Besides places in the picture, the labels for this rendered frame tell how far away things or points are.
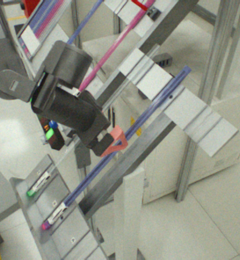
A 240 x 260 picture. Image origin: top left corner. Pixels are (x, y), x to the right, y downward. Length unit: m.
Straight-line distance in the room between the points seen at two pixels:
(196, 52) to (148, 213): 0.85
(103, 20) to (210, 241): 1.78
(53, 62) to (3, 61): 0.08
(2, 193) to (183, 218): 0.95
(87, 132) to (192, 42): 1.20
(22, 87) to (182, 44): 1.25
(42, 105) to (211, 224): 1.30
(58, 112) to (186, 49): 1.18
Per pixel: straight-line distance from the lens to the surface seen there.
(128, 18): 1.01
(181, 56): 1.56
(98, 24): 2.55
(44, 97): 0.51
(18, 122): 2.16
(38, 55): 1.32
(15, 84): 0.49
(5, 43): 0.51
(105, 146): 0.56
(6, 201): 1.02
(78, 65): 0.51
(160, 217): 1.63
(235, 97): 1.36
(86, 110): 0.55
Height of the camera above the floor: 1.42
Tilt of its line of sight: 45 degrees down
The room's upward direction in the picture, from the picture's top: straight up
